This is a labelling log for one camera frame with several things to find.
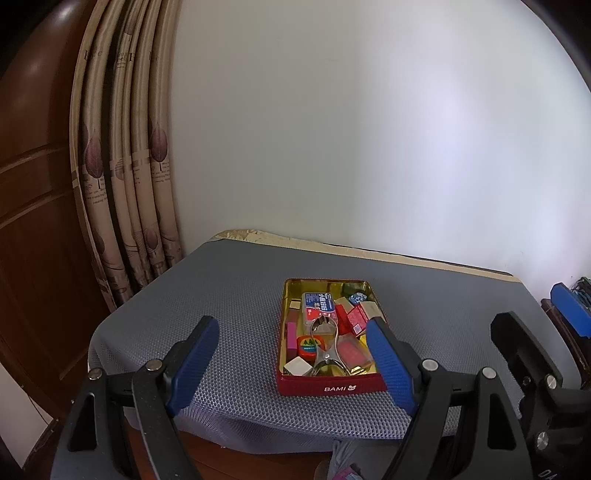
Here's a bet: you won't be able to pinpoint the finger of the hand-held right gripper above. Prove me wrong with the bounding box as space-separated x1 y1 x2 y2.
550 282 591 337
490 312 564 407

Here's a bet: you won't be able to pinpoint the table with tan taped edge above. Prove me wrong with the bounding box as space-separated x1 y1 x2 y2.
210 229 515 278

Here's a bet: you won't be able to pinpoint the dark wooden wardrobe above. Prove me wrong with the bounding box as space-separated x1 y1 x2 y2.
0 0 121 416

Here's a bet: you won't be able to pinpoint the clear case red cards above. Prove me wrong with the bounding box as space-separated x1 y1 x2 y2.
339 339 372 370

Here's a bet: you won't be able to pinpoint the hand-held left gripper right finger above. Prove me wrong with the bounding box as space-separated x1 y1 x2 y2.
366 318 539 480

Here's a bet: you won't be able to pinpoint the grey cloth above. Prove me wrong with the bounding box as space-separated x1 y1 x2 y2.
330 439 370 480

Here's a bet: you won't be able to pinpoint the blue white tissue packet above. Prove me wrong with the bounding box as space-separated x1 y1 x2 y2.
302 292 335 320

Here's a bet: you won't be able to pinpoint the beige leaf print curtain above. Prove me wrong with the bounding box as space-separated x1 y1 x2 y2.
69 0 185 312

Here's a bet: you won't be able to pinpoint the silver metal clipper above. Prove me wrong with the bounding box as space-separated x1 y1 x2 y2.
308 316 341 378

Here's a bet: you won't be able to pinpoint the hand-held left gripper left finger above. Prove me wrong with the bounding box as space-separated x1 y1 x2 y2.
54 316 220 480

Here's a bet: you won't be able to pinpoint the red tin box gold interior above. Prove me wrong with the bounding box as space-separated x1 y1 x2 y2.
276 278 387 397

